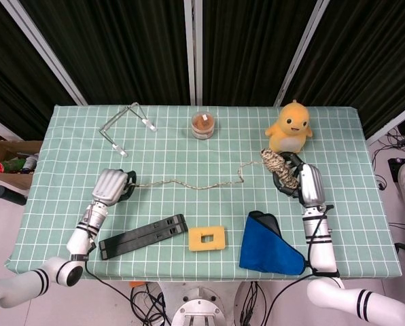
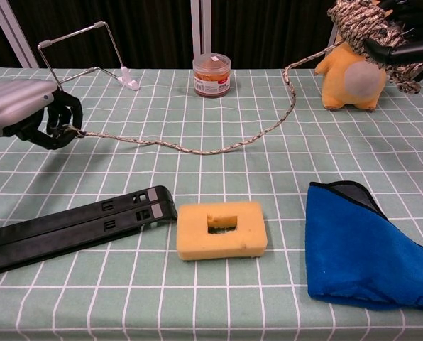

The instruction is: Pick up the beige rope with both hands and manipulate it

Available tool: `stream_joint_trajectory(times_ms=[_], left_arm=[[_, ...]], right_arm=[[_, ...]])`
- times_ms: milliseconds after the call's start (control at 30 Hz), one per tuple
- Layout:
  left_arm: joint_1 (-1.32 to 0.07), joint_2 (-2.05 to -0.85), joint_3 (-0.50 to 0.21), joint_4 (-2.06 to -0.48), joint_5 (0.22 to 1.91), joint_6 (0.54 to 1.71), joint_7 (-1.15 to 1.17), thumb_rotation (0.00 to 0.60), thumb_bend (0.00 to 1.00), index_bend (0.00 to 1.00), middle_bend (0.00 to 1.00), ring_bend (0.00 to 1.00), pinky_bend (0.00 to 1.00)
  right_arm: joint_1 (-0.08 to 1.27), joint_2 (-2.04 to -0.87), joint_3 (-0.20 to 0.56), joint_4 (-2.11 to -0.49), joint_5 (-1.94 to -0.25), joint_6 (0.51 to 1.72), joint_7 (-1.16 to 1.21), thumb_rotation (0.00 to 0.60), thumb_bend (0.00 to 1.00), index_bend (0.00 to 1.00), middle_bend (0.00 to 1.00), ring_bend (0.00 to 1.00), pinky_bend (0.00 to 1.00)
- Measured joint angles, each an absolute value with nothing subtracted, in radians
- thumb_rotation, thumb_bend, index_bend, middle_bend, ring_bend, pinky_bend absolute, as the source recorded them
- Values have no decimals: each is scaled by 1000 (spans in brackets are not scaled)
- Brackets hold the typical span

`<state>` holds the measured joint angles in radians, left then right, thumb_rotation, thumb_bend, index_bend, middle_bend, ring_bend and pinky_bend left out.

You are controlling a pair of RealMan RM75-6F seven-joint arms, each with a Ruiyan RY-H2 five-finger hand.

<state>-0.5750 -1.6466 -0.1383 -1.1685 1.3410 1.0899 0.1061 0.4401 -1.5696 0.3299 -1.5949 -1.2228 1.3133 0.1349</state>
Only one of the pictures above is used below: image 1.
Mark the brown cardboard box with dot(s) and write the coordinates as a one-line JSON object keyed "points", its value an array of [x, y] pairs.
{"points": [[5, 149]]}

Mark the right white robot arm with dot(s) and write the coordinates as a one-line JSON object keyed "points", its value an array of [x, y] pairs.
{"points": [[321, 251]]}

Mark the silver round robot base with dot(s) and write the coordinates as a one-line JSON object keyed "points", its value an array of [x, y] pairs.
{"points": [[197, 309]]}

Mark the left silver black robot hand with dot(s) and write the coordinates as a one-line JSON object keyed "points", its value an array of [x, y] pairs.
{"points": [[109, 186]]}

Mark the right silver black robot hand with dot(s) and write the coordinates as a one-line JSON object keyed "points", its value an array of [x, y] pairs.
{"points": [[311, 186]]}

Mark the white aluminium frame post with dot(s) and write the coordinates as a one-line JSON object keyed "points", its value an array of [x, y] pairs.
{"points": [[43, 44], [301, 51], [193, 51]]}

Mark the yellow sponge with rectangular hole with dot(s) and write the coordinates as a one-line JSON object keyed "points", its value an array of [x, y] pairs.
{"points": [[195, 241]]}

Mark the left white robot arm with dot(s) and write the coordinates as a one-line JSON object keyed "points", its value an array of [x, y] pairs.
{"points": [[78, 237]]}

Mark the green checked tablecloth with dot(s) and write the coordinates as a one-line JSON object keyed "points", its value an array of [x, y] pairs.
{"points": [[202, 203]]}

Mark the clear jar of rubber bands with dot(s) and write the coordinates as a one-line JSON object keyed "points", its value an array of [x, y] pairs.
{"points": [[202, 127]]}

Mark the black flat bar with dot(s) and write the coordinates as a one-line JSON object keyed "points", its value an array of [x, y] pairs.
{"points": [[138, 237]]}

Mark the black pleated curtain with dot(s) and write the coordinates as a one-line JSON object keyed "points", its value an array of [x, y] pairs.
{"points": [[127, 47]]}

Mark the black foam cylinder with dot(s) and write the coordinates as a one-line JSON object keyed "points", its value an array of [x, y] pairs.
{"points": [[10, 196]]}

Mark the yellow plush dinosaur toy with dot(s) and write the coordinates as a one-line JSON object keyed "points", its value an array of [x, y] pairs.
{"points": [[289, 132]]}

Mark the blue microfibre cloth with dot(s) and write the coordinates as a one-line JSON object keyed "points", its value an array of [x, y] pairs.
{"points": [[267, 251]]}

